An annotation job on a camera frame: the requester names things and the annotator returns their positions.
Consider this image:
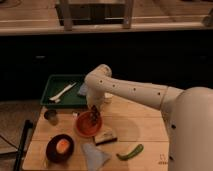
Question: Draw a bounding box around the dark purple grape bunch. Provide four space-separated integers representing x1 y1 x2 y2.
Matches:
90 106 100 125

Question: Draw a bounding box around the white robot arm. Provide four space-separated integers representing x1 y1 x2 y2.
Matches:
85 64 213 171

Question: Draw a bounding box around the red bowl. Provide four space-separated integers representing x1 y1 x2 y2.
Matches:
74 111 102 138

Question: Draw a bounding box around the dark brown bowl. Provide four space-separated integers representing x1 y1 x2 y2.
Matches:
46 134 74 163

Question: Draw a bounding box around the blue grey sponge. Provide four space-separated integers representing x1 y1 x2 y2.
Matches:
77 83 88 97

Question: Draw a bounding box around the white cup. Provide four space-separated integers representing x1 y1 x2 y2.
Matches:
104 93 113 103

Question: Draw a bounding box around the green plastic tray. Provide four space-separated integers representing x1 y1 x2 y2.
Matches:
40 74 87 109

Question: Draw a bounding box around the white plastic utensil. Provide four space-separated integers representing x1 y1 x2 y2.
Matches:
49 82 77 103

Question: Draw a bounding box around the black white eraser block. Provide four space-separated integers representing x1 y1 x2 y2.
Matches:
94 131 117 146

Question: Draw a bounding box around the small metal cup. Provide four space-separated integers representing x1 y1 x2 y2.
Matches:
44 109 58 125

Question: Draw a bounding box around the orange fruit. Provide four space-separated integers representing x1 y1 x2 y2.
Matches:
56 139 70 154

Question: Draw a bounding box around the blue grey cloth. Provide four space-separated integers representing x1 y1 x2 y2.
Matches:
82 143 111 171

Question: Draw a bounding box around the green chili pepper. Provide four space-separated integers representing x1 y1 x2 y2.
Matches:
117 144 144 161

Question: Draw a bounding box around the black metal stand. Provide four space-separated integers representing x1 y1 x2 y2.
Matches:
13 120 33 171

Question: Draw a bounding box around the wooden chair frame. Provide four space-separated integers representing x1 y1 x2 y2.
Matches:
55 0 134 31

